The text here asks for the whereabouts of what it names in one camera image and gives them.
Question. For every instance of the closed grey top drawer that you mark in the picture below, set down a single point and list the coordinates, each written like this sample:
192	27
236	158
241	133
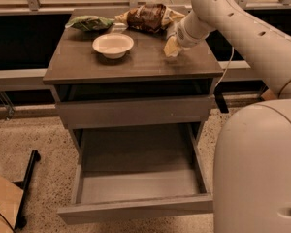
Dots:
131	112

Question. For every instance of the black stand leg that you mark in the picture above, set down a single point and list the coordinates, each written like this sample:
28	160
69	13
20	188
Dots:
24	186

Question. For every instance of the grey drawer cabinet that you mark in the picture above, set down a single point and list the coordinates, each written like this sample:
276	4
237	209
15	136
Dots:
79	73

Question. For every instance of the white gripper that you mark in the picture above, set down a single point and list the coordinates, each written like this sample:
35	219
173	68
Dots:
183	37

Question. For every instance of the cardboard box left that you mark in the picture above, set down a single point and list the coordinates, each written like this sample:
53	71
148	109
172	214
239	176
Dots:
10	196

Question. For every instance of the green chip bag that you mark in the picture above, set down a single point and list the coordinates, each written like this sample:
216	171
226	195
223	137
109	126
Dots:
89	23

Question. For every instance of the white bowl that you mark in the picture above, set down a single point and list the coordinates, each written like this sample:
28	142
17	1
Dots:
113	45

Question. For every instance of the open grey middle drawer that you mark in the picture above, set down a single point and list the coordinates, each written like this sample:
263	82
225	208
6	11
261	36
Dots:
138	172

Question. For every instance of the brown snack bag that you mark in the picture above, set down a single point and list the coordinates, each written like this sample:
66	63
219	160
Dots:
150	17

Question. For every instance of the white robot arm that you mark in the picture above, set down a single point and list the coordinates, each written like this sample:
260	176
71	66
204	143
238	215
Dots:
252	160

